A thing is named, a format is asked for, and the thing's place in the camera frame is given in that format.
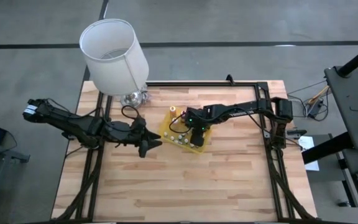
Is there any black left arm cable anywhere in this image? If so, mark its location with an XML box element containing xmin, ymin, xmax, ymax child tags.
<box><xmin>121</xmin><ymin>105</ymin><xmax>141</xmax><ymax>125</ymax></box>

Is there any white-shaded silver table lamp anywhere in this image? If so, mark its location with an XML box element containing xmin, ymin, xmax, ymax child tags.
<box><xmin>78</xmin><ymin>18</ymin><xmax>150</xmax><ymax>111</ymax></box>

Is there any black aluminium rig frame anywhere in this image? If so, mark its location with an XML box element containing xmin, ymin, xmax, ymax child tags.
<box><xmin>52</xmin><ymin>81</ymin><xmax>318</xmax><ymax>223</ymax></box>

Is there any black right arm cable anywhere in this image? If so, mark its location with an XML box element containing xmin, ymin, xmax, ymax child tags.
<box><xmin>168</xmin><ymin>113</ymin><xmax>188</xmax><ymax>134</ymax></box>

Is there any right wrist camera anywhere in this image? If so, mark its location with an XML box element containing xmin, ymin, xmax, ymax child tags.
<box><xmin>190</xmin><ymin>127</ymin><xmax>205</xmax><ymax>147</ymax></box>

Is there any white paper sheet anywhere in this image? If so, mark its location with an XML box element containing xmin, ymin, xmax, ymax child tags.
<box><xmin>298</xmin><ymin>136</ymin><xmax>320</xmax><ymax>172</ymax></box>

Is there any black power strip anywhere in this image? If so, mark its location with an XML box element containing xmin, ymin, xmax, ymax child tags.
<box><xmin>306</xmin><ymin>98</ymin><xmax>324</xmax><ymax>119</ymax></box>

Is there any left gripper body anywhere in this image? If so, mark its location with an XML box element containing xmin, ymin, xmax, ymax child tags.
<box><xmin>116</xmin><ymin>117</ymin><xmax>147</xmax><ymax>147</ymax></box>

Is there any grey desk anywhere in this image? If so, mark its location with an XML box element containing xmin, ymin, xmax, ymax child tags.
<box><xmin>323</xmin><ymin>63</ymin><xmax>358</xmax><ymax>152</ymax></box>

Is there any grey metal desk frame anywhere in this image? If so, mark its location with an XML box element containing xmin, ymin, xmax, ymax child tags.
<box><xmin>0</xmin><ymin>141</ymin><xmax>31</xmax><ymax>224</ymax></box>

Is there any black beam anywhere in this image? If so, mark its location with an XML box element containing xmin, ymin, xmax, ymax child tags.
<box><xmin>301</xmin><ymin>132</ymin><xmax>354</xmax><ymax>165</ymax></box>

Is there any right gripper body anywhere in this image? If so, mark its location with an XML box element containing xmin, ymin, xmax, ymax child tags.
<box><xmin>183</xmin><ymin>107</ymin><xmax>213</xmax><ymax>131</ymax></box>

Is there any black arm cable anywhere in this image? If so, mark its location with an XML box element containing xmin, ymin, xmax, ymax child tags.
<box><xmin>121</xmin><ymin>105</ymin><xmax>141</xmax><ymax>125</ymax></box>
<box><xmin>168</xmin><ymin>113</ymin><xmax>188</xmax><ymax>134</ymax></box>

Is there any black pole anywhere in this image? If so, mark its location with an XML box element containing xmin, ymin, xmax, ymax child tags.
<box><xmin>336</xmin><ymin>39</ymin><xmax>358</xmax><ymax>78</ymax></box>

